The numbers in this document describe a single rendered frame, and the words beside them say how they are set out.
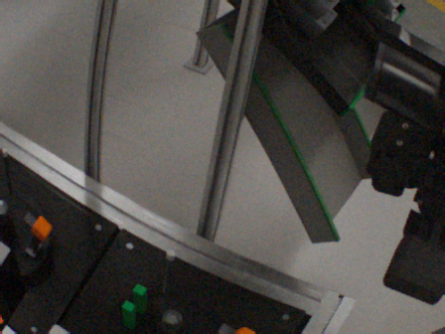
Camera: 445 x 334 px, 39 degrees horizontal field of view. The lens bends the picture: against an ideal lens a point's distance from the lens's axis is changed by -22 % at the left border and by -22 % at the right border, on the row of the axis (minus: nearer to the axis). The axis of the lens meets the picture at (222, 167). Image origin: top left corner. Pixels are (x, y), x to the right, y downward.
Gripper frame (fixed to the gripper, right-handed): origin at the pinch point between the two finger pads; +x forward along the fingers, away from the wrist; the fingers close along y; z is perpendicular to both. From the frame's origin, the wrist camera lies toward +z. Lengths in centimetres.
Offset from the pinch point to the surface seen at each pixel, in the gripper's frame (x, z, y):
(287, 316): 28.3, 9.2, -5.0
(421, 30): 126, 6, -233
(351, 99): 6.2, 12.8, -17.9
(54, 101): 39, 58, -27
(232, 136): 14.8, 23.0, -13.9
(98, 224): 28.5, 34.1, -5.3
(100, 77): 14.5, 39.9, -14.1
